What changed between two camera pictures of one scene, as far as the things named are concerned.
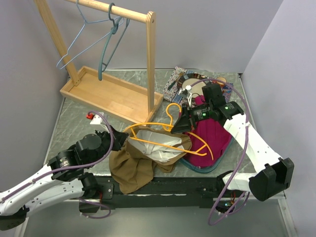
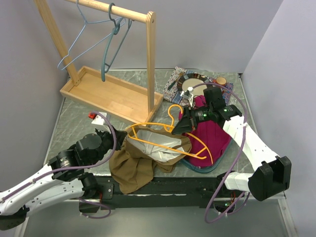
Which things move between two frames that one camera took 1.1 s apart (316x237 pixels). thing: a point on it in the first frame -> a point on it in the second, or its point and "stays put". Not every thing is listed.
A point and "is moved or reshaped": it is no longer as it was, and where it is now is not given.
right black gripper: (185, 122) stays put
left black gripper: (119, 138) stays put
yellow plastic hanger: (171, 124) is moved or reshaped
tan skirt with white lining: (146, 150) stays put
